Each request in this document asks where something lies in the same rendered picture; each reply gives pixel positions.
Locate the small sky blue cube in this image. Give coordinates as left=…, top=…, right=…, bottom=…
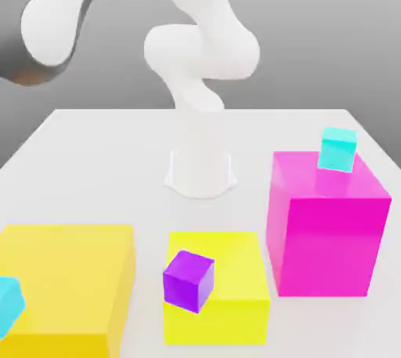
left=0, top=275, right=27, bottom=340

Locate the large golden yellow box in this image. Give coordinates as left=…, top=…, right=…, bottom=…
left=0, top=223, right=137, bottom=358

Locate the small purple cube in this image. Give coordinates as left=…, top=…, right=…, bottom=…
left=162, top=249, right=216, bottom=315

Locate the large lemon yellow box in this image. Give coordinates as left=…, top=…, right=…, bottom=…
left=162, top=231, right=271, bottom=346

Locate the small turquoise cube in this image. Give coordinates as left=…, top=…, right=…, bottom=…
left=316, top=126, right=359, bottom=174

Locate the large magenta box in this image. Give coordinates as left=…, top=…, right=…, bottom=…
left=266, top=150, right=393, bottom=298

